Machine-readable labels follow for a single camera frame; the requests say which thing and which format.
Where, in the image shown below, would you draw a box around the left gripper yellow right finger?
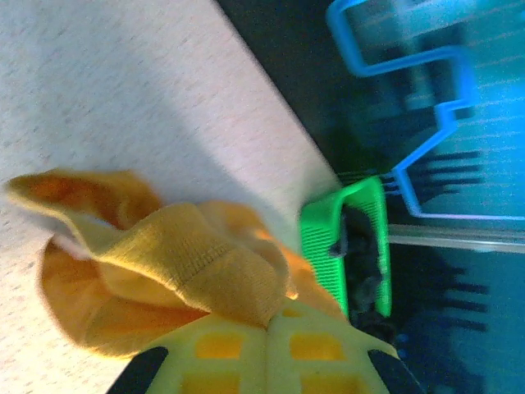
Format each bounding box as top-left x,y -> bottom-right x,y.
266,301 -> 428,394

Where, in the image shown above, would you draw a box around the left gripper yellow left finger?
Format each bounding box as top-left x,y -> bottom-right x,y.
109,314 -> 270,394

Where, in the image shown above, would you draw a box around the yellow t-shirt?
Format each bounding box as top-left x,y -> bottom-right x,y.
3,167 -> 349,362

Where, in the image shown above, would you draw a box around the black clamp screw part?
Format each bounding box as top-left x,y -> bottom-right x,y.
330,204 -> 390,325

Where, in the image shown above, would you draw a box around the green plastic basket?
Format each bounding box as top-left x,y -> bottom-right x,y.
299,175 -> 393,319

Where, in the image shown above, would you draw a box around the grey metal bar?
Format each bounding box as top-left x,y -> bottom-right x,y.
387,223 -> 525,250

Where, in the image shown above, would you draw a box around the blue plastic frame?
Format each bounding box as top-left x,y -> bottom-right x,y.
326,0 -> 525,222

